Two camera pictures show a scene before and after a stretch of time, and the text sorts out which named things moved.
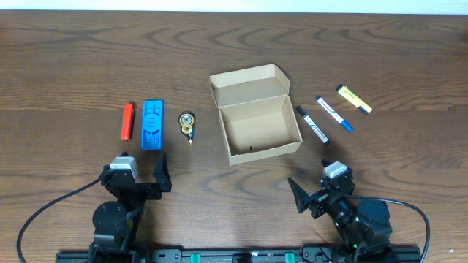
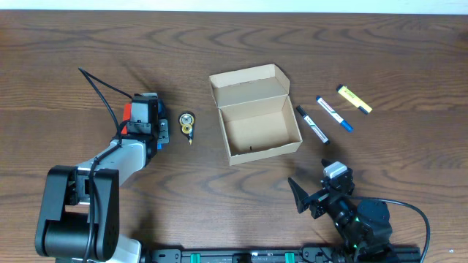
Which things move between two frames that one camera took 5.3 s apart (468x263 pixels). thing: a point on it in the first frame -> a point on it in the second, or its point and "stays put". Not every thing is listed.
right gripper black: (319, 199) stays put
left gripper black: (161, 173) -> (164, 134)
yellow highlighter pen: (354, 98) stays put
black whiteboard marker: (316, 128) stays put
